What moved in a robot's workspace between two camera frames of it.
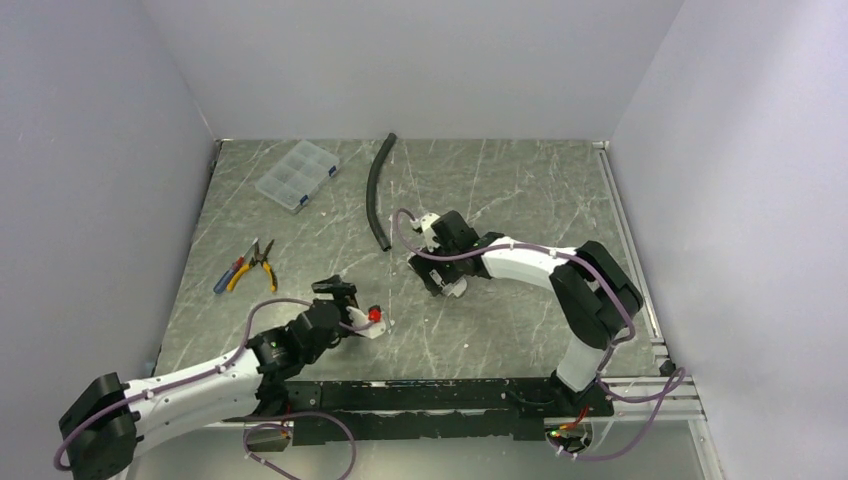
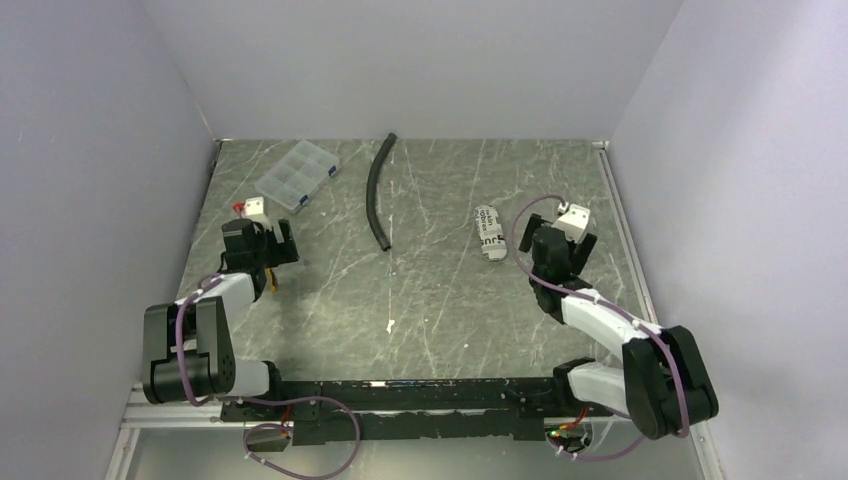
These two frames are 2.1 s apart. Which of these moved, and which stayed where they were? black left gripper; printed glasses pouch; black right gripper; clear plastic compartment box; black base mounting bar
Moved: black right gripper; printed glasses pouch; black left gripper
Stayed: clear plastic compartment box; black base mounting bar
